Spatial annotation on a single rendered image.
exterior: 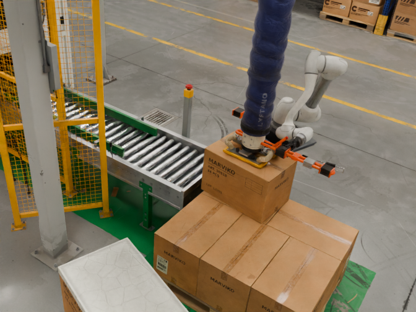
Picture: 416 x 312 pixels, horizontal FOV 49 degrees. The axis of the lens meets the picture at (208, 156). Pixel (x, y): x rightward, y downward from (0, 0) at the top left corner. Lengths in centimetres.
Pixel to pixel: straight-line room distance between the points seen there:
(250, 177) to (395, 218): 198
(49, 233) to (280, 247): 176
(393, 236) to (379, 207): 42
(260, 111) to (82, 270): 160
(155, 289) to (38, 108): 146
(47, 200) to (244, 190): 145
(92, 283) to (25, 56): 141
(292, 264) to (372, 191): 210
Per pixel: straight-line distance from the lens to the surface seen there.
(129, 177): 399
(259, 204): 344
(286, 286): 315
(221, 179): 356
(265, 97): 321
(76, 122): 376
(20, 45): 301
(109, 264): 251
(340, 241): 358
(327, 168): 327
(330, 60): 367
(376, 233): 465
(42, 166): 341
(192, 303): 362
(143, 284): 241
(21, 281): 391
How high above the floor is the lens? 285
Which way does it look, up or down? 34 degrees down
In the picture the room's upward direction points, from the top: 6 degrees clockwise
